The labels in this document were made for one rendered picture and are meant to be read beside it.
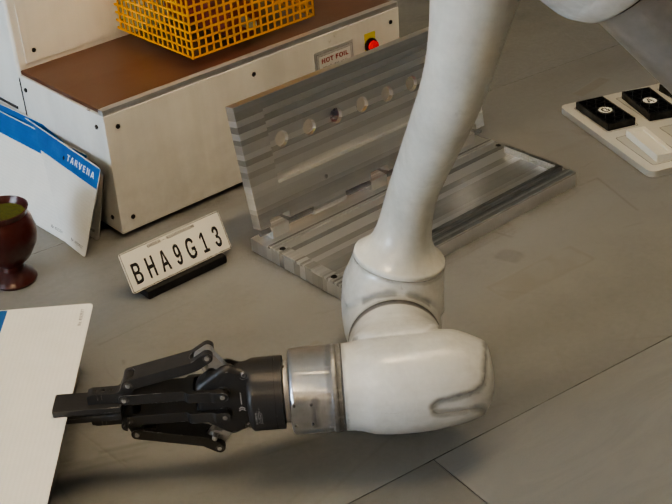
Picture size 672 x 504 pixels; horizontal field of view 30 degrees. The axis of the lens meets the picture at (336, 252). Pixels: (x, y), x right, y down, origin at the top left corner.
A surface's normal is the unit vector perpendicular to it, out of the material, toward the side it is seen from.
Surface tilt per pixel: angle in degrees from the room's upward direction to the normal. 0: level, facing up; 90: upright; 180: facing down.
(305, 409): 90
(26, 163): 63
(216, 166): 90
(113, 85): 0
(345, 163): 79
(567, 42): 0
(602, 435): 0
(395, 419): 100
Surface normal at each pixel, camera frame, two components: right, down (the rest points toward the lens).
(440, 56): -0.65, 0.43
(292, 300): -0.07, -0.86
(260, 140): 0.63, 0.18
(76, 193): -0.76, 0.02
